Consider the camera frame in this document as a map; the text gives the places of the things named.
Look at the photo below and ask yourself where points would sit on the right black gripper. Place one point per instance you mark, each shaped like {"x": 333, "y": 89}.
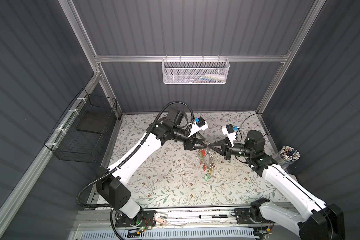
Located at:
{"x": 225, "y": 150}

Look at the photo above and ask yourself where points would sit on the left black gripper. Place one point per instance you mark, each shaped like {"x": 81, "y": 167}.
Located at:
{"x": 189, "y": 145}

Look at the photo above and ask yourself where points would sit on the large keyring with coloured keys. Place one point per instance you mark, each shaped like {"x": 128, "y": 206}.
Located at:
{"x": 207, "y": 161}

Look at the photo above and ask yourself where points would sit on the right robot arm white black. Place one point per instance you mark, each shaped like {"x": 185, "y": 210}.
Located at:
{"x": 314, "y": 219}

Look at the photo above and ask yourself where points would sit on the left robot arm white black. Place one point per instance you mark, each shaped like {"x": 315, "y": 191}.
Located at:
{"x": 113, "y": 188}

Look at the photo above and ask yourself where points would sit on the clear cup of pens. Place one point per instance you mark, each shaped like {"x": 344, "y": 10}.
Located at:
{"x": 286, "y": 156}

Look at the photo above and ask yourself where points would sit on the white bottle in basket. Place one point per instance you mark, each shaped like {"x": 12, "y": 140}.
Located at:
{"x": 216, "y": 77}

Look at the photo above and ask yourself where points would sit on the black marker pen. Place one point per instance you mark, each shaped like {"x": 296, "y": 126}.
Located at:
{"x": 213, "y": 216}

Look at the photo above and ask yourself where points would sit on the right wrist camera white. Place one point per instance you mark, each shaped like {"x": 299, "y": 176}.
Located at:
{"x": 231, "y": 132}

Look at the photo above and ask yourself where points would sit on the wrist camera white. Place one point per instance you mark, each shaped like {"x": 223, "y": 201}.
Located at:
{"x": 198, "y": 124}
{"x": 231, "y": 132}

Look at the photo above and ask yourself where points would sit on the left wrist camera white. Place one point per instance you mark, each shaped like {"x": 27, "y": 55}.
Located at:
{"x": 198, "y": 124}

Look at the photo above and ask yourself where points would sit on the white wire mesh basket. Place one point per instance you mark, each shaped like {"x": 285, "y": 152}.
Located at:
{"x": 191, "y": 71}

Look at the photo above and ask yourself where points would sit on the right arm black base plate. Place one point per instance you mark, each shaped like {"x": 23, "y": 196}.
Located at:
{"x": 244, "y": 216}

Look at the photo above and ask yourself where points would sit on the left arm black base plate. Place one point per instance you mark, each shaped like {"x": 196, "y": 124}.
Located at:
{"x": 144, "y": 218}

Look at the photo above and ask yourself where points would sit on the black wire mesh basket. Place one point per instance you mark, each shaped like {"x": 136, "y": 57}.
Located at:
{"x": 85, "y": 129}

